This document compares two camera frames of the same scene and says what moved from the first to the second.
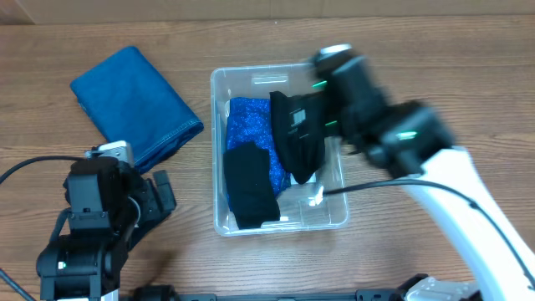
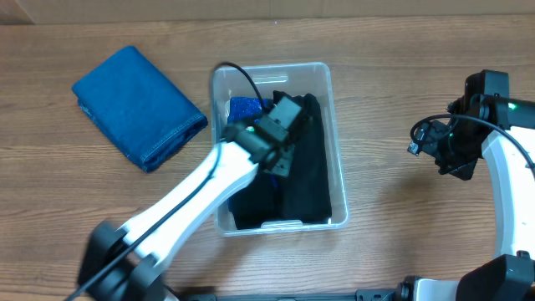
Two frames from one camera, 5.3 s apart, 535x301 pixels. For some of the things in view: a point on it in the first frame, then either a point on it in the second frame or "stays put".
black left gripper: [156, 207] → [285, 168]
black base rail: [157, 293] stays put
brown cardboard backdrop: [36, 12] stays put
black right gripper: [316, 110] → [456, 168]
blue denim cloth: [127, 100] stays put
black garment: [250, 191] stays put
